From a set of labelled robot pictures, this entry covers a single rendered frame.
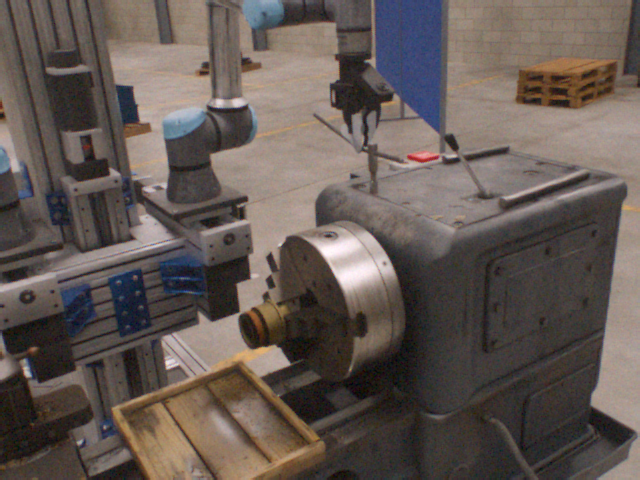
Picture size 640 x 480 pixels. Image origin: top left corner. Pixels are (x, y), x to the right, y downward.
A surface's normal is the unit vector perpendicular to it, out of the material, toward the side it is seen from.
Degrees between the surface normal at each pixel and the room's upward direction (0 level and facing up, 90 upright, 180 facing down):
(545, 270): 90
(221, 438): 0
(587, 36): 90
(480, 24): 90
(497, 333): 90
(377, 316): 79
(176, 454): 0
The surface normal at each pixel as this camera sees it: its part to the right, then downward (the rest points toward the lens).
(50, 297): 0.57, 0.29
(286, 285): 0.39, -0.35
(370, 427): -0.05, -0.92
